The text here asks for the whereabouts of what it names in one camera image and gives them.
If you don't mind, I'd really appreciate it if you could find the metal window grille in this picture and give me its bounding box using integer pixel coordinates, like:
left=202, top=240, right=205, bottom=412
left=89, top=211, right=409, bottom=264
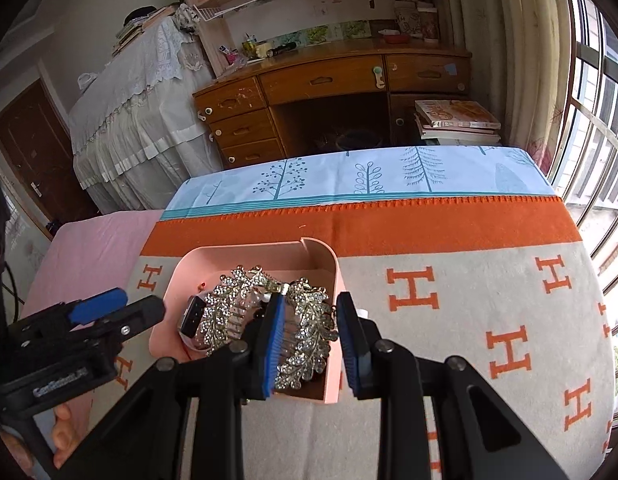
left=549, top=0, right=618, bottom=441

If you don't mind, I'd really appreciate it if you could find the pink bed sheet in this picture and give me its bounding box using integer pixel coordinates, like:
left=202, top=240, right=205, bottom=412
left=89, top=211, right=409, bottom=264
left=22, top=209, right=165, bottom=411

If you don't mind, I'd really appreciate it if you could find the strip of green postcards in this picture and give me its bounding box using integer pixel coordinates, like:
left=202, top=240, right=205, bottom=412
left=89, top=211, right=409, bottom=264
left=266, top=20, right=372, bottom=48

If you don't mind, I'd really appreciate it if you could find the pink smartwatch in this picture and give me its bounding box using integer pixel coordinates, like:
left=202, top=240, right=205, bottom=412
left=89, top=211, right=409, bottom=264
left=178, top=295, right=210, bottom=351

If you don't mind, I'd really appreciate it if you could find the pink plastic tray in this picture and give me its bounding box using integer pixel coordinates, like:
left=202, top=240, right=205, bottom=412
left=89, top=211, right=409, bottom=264
left=149, top=236, right=342, bottom=406

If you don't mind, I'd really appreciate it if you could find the wooden desk with drawers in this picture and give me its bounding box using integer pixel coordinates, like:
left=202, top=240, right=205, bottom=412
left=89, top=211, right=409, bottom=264
left=191, top=40, right=472, bottom=171

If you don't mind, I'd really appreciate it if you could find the floral storage tin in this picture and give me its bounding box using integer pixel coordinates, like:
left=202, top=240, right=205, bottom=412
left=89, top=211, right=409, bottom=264
left=394, top=0, right=420, bottom=36

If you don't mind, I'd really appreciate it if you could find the white lace cloth cover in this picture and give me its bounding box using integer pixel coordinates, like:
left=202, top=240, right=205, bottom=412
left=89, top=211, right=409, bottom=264
left=69, top=12, right=225, bottom=213

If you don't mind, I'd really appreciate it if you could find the rhinestone leaf hair comb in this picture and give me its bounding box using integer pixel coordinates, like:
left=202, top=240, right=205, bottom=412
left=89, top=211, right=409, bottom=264
left=198, top=265, right=340, bottom=392

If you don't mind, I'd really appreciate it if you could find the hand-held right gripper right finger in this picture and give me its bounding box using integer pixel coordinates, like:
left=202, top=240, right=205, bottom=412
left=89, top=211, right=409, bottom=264
left=335, top=291, right=572, bottom=480

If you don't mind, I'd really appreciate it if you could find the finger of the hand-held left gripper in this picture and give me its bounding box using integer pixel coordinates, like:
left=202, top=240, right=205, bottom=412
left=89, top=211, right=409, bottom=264
left=89, top=295, right=167, bottom=357
left=8, top=287, right=129, bottom=341

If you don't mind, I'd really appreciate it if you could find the stack of large books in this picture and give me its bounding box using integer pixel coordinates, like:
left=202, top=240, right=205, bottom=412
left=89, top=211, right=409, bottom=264
left=414, top=100, right=502, bottom=146

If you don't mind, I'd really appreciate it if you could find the person's left hand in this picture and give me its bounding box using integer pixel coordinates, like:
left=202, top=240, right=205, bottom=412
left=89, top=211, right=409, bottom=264
left=52, top=404, right=85, bottom=468

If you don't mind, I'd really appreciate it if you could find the cream curtain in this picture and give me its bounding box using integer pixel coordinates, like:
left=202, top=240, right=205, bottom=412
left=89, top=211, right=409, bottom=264
left=429, top=0, right=574, bottom=181

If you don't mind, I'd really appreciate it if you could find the brown wooden door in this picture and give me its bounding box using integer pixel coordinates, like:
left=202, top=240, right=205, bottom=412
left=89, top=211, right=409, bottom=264
left=0, top=77, right=97, bottom=241

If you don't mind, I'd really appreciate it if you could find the blue tree print sheet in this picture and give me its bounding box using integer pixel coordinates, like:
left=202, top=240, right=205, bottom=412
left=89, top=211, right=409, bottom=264
left=166, top=146, right=562, bottom=221

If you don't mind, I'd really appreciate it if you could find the pile of old books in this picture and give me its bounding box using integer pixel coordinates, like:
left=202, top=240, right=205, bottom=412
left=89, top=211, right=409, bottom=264
left=112, top=7, right=177, bottom=56

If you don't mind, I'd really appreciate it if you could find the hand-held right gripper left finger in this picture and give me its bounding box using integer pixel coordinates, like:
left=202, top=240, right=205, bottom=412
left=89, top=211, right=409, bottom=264
left=54, top=292, right=290, bottom=480

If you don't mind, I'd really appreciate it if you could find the orange patterned blanket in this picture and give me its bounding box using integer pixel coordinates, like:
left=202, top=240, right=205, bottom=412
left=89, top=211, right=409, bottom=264
left=89, top=197, right=617, bottom=480

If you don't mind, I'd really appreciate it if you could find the wooden bookshelf hutch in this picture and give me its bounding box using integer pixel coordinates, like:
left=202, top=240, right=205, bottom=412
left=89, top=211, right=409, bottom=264
left=169, top=0, right=440, bottom=78

